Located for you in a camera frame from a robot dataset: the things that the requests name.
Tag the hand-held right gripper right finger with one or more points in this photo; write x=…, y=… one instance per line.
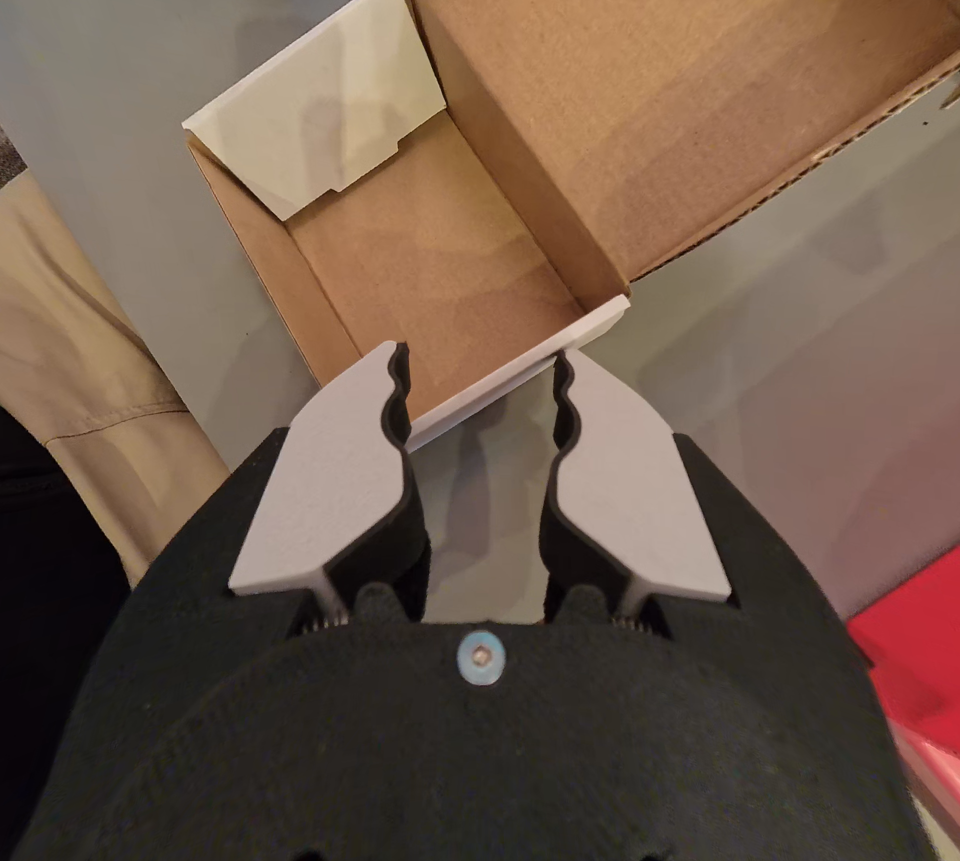
x=637, y=493

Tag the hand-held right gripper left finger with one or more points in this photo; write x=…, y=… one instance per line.
x=330, y=478

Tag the brown cardboard box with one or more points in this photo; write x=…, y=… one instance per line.
x=600, y=73

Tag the person's beige trouser leg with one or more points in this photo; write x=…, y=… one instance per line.
x=82, y=381

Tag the red plastic bin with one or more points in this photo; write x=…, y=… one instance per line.
x=911, y=681

